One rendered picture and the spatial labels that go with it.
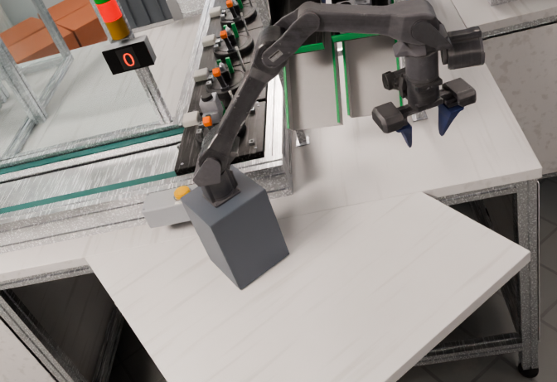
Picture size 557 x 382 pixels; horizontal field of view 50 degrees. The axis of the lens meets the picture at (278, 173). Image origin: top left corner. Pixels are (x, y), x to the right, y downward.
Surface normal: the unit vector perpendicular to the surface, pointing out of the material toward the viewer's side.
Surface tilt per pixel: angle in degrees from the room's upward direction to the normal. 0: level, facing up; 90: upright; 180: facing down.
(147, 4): 90
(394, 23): 82
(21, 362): 90
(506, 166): 0
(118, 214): 90
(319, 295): 0
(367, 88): 45
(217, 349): 0
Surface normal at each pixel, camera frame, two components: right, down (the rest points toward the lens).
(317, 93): -0.31, -0.07
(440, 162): -0.26, -0.76
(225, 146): 0.19, 0.20
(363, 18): -0.04, 0.63
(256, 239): 0.56, 0.38
